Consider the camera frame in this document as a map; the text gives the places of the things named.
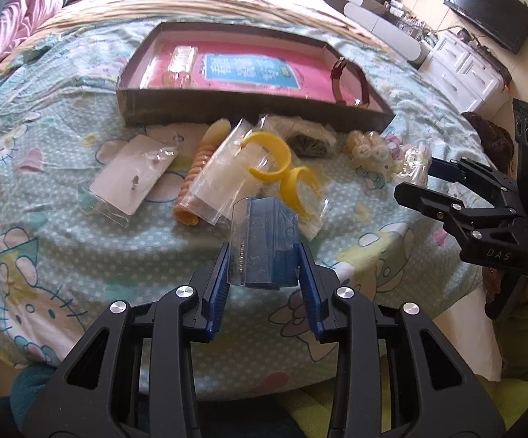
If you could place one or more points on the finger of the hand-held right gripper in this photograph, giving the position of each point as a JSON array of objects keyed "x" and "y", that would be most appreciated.
[
  {"x": 449, "y": 169},
  {"x": 428, "y": 200}
]

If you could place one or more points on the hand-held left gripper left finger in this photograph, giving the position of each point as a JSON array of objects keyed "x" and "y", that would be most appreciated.
[{"x": 216, "y": 292}]

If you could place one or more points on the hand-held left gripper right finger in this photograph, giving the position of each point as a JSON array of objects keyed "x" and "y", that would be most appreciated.
[{"x": 308, "y": 292}]

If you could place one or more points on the small clear plastic packet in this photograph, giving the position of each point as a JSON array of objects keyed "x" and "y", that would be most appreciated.
[{"x": 417, "y": 164}]

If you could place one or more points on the blue card clear packet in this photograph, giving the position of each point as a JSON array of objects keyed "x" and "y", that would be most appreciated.
[{"x": 268, "y": 242}]

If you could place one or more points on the large pearl earrings packet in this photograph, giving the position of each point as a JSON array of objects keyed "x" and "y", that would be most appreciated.
[{"x": 369, "y": 148}]

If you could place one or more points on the frosted clear packet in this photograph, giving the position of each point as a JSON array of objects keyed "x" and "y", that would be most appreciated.
[{"x": 225, "y": 178}]

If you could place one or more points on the dark bead clear packet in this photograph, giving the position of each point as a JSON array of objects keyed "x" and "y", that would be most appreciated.
[{"x": 309, "y": 143}]

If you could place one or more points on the yellow hoop earrings clear packet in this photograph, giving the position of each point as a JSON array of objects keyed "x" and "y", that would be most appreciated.
[{"x": 277, "y": 157}]

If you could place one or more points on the white earring card packet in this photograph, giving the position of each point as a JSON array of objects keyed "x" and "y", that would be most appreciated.
[{"x": 129, "y": 178}]

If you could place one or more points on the shallow cardboard box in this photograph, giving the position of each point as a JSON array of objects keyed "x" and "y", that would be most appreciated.
[{"x": 255, "y": 107}]

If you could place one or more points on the brown fuzzy object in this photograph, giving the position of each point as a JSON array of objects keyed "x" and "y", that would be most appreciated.
[{"x": 490, "y": 141}]

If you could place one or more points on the white drawer cabinet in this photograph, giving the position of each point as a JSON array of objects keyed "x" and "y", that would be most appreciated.
[{"x": 465, "y": 68}]

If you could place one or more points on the cartoon cat printed blanket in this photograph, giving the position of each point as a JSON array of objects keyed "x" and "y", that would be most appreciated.
[{"x": 63, "y": 246}]

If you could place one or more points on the grey white vanity cabinet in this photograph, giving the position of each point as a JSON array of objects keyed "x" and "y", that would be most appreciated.
[{"x": 382, "y": 23}]

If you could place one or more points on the black television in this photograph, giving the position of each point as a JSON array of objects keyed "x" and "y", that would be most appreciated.
[{"x": 487, "y": 9}]

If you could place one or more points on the teal cloth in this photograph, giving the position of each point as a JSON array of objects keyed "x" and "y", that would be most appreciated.
[{"x": 36, "y": 388}]

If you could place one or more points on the pink bead clear packet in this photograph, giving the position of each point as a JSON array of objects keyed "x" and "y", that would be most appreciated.
[{"x": 179, "y": 66}]

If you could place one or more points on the beige bed cover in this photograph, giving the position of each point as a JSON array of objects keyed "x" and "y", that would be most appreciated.
[{"x": 154, "y": 7}]

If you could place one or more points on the pink quilt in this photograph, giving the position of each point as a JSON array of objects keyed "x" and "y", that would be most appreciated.
[{"x": 13, "y": 23}]

